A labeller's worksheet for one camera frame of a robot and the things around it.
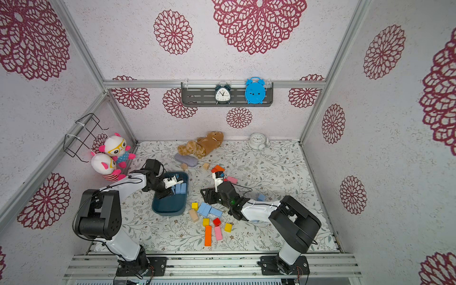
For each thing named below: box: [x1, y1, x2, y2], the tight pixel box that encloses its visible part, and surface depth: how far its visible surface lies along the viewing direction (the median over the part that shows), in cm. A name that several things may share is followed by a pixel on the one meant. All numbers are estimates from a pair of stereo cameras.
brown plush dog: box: [177, 130, 224, 159], surface depth 108 cm
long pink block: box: [214, 226, 223, 241], surface depth 85 cm
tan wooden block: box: [188, 208, 199, 223], surface depth 89 cm
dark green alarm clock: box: [214, 84, 232, 105], surface depth 92 cm
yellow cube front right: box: [224, 222, 233, 233], surface depth 85 cm
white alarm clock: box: [248, 133, 269, 151], surface depth 119 cm
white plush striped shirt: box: [90, 152, 127, 183], surface depth 87 cm
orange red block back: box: [210, 164, 226, 174], surface depth 108 cm
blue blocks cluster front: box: [197, 201, 223, 218], surface depth 91 cm
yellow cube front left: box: [202, 217, 210, 227], surface depth 86 cm
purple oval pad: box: [174, 152, 199, 167], surface depth 109 cm
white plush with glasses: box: [98, 132, 136, 169], surface depth 96 cm
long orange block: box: [204, 225, 212, 247], surface depth 84 cm
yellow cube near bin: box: [191, 201, 199, 211], surface depth 92 cm
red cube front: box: [212, 217, 222, 227], surface depth 87 cm
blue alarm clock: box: [244, 76, 267, 104], surface depth 91 cm
